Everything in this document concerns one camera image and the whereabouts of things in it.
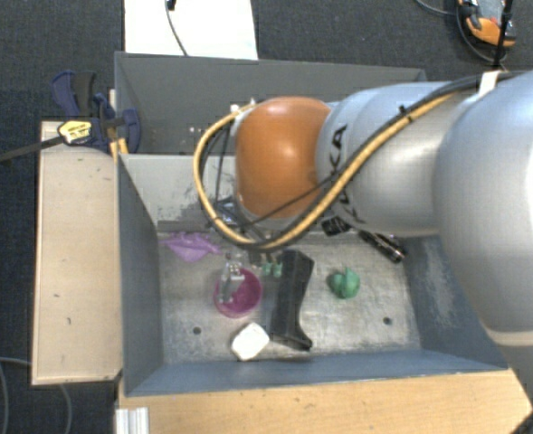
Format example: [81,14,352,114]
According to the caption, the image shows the white block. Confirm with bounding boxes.
[230,322,271,363]

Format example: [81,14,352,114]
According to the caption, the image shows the black spray bottle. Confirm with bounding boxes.
[269,249,316,352]

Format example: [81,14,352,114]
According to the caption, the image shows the magenta cup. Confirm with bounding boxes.
[214,266,264,320]

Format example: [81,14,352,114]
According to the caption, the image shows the grey metal bin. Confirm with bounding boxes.
[113,51,509,398]

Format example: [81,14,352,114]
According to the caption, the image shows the green toy fruit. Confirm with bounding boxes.
[328,266,362,300]

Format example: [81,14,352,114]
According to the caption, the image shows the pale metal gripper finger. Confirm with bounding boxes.
[229,251,248,301]
[217,259,233,306]

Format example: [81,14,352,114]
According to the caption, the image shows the purple cloth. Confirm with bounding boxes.
[158,231,225,263]

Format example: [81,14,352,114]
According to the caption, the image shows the pale wood board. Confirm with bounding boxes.
[31,120,124,386]

